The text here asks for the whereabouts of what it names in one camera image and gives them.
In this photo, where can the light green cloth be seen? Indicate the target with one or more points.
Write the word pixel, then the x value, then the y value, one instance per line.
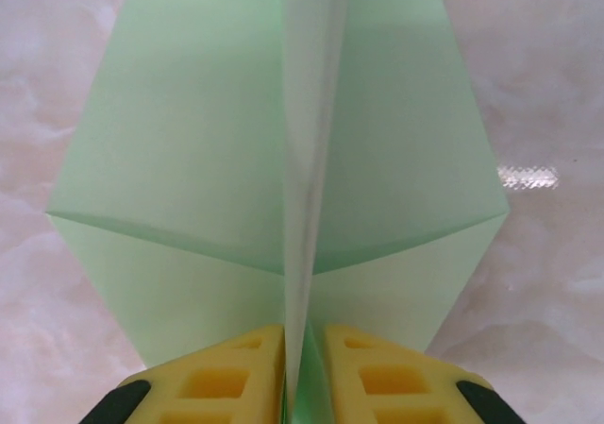
pixel 189 159

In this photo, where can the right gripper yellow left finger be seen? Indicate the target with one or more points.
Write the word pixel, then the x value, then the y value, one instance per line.
pixel 264 395

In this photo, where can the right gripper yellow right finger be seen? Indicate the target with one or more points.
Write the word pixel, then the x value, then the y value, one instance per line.
pixel 342 395

